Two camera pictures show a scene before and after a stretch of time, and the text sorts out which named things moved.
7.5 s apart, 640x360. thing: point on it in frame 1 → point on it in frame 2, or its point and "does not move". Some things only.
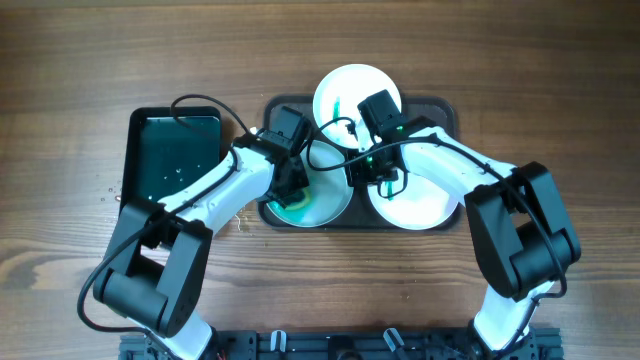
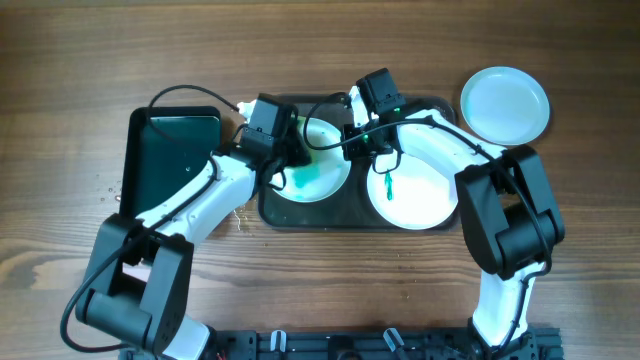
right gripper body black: (373, 173) → (357, 148)
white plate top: (339, 94) → (326, 173)
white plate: (420, 206) does not move
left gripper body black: (289, 186) → (296, 151)
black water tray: (167, 150) does not move
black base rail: (346, 345) does not move
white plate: (330, 190) → (505, 105)
